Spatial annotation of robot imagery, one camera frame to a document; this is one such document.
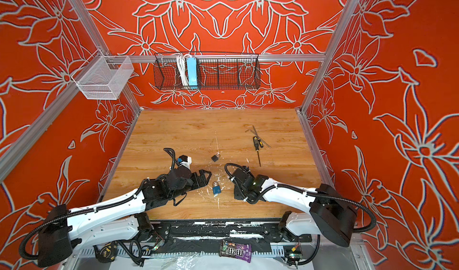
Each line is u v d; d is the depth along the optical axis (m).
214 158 0.96
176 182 0.57
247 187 0.63
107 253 0.67
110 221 0.47
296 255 0.68
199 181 0.68
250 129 1.10
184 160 0.71
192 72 0.89
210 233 0.74
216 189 0.85
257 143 1.01
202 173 0.70
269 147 1.01
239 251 0.68
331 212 0.42
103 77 0.92
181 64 0.88
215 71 0.98
